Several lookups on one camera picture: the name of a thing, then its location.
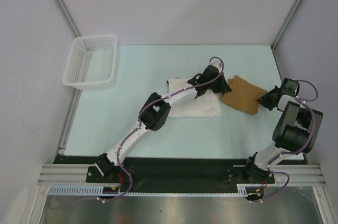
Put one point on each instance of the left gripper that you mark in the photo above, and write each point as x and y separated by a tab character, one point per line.
223	86

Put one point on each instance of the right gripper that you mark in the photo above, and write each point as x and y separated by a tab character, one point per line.
263	101

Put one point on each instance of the white tank top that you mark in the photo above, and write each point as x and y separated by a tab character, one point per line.
206	105

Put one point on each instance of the tan tank top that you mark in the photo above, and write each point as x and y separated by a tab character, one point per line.
244	96

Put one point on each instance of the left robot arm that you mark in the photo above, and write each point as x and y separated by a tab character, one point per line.
154	114

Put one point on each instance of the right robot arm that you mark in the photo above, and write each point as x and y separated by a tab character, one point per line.
295	132

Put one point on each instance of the white plastic basket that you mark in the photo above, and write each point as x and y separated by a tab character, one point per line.
91	62

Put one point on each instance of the white cable duct right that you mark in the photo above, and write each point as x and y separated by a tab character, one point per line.
252	189

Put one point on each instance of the white cable duct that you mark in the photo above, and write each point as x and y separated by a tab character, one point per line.
252	189
83	190

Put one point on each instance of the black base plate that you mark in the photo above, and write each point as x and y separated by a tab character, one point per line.
174	175

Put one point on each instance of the right aluminium corner post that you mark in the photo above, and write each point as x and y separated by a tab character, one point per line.
286	23

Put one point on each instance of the aluminium corner post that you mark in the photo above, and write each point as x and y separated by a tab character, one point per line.
61	5
286	23

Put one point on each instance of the white cable duct left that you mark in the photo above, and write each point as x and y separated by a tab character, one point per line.
83	190

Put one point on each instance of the left aluminium corner post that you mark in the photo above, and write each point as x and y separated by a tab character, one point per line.
61	5

